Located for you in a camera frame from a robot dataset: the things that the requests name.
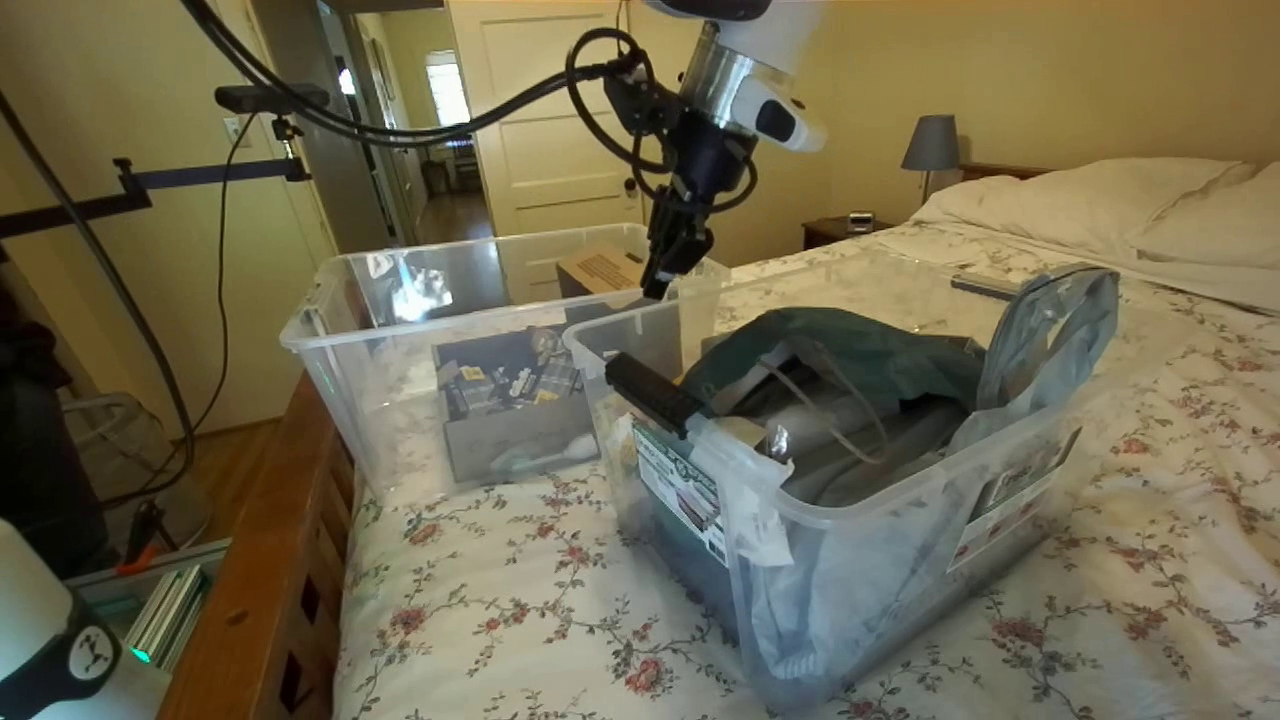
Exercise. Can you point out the large clear plastic bin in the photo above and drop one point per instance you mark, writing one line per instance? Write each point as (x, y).
(373, 323)

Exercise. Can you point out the left white pillow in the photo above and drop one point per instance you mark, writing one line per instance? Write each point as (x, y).
(1233, 227)

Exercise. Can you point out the grey remote control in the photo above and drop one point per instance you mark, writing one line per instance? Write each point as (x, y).
(985, 283)

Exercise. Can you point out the black camera on boom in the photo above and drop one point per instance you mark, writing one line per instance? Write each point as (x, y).
(142, 187)

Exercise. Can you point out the grey plastic bag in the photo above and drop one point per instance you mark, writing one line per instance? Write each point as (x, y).
(1044, 346)

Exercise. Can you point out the right white pillow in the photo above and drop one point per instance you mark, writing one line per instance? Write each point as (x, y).
(1090, 207)

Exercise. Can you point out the dark teal cloth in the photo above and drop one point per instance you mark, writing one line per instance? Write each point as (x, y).
(880, 363)

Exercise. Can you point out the white pillow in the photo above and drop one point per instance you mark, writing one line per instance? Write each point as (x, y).
(1090, 207)
(1233, 227)

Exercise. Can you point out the floral bed duvet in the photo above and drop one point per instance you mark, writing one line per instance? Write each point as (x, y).
(1123, 567)

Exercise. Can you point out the wooden bed footboard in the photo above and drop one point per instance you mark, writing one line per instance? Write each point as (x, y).
(271, 631)

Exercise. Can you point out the grey bedside lamp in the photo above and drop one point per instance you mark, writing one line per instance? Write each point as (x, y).
(934, 154)

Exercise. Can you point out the black cylindrical handle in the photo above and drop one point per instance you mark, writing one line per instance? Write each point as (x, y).
(656, 396)

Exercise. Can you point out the white door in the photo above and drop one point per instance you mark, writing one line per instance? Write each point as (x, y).
(543, 166)

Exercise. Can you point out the brown cardboard box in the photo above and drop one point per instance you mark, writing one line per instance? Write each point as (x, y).
(514, 404)

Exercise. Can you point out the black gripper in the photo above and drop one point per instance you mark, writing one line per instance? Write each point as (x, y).
(686, 166)

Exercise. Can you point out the small clear plastic bin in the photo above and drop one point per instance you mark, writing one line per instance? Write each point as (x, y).
(853, 504)

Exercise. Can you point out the dark wooden nightstand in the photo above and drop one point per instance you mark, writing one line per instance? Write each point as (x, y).
(840, 227)

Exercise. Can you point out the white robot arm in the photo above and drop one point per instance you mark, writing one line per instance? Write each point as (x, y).
(735, 97)

